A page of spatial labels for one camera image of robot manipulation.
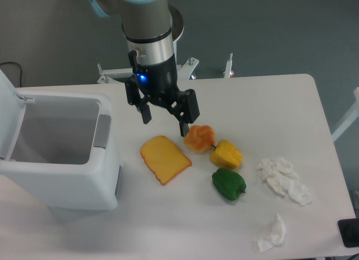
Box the black device at edge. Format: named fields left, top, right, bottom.
left=338, top=218, right=359, bottom=248

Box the black floor cable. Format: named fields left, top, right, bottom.
left=0, top=61, right=23, bottom=86

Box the white trash can lid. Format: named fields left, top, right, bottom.
left=1, top=71, right=35, bottom=160

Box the large crumpled white tissue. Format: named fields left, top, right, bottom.
left=256, top=157, right=312, bottom=206

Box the orange knotted bread roll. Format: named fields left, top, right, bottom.
left=183, top=125, right=216, bottom=153

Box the toast slice toy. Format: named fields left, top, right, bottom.
left=140, top=135, right=192, bottom=185

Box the green bell pepper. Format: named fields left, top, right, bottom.
left=212, top=168, right=247, bottom=201

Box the small crumpled white tissue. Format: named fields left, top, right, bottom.
left=256, top=213, right=287, bottom=253

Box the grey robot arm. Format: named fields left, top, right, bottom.
left=90, top=0, right=200, bottom=136

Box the white levelling foot post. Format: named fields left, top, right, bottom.
left=223, top=53, right=234, bottom=79

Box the white frame leg right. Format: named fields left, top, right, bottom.
left=332, top=87, right=358, bottom=142

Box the white trash can body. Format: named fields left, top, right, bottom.
left=1, top=90, right=122, bottom=210

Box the yellow bell pepper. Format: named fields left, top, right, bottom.
left=209, top=139, right=243, bottom=170

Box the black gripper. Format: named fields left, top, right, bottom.
left=125, top=50, right=200, bottom=137

